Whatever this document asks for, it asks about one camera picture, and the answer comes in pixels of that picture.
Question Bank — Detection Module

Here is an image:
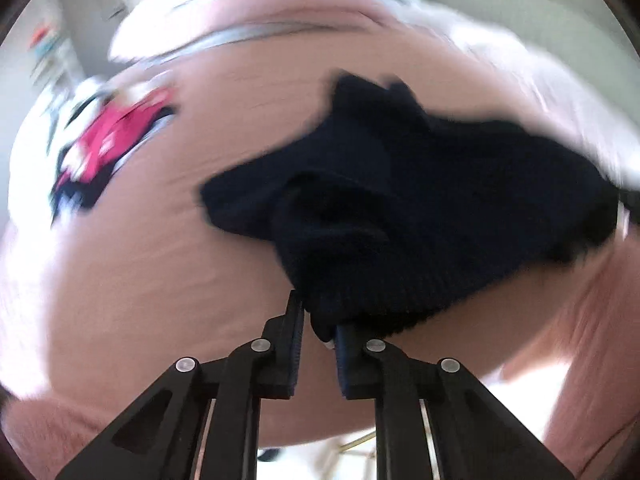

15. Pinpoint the pink bed sheet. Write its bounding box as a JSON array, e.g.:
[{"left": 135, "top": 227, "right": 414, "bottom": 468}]
[{"left": 0, "top": 0, "right": 640, "bottom": 480}]

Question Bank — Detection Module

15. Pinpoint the white lace bed cover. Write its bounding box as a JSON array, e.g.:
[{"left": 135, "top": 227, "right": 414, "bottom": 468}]
[{"left": 400, "top": 5, "right": 640, "bottom": 188}]

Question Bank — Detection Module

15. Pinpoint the gold wire rack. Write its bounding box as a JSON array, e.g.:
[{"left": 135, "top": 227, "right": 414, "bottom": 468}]
[{"left": 332, "top": 432, "right": 377, "bottom": 462}]

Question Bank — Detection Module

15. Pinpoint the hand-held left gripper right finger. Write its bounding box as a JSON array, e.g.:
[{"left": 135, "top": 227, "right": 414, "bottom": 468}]
[{"left": 334, "top": 324, "right": 574, "bottom": 480}]

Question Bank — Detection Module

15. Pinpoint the red white black garment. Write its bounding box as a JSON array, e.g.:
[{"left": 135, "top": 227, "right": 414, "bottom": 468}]
[{"left": 47, "top": 80, "right": 179, "bottom": 229}]

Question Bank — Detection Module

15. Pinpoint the navy garment with white stripes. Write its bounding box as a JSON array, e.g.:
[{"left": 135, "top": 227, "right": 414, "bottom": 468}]
[{"left": 200, "top": 72, "right": 623, "bottom": 343}]

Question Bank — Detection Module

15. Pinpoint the grey padded headboard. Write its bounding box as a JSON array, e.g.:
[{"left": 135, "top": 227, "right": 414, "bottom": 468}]
[{"left": 415, "top": 0, "right": 618, "bottom": 78}]

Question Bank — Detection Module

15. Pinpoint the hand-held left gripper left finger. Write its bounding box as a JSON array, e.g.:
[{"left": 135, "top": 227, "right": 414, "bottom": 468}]
[{"left": 55, "top": 291, "right": 305, "bottom": 480}]

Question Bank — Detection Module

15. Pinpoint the white shelf unit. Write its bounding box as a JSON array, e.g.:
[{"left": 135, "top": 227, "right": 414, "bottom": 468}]
[{"left": 25, "top": 0, "right": 126, "bottom": 97}]

